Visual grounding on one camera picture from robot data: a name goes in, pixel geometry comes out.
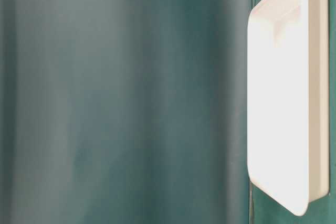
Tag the white plastic tray case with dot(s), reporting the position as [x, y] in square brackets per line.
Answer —
[288, 101]

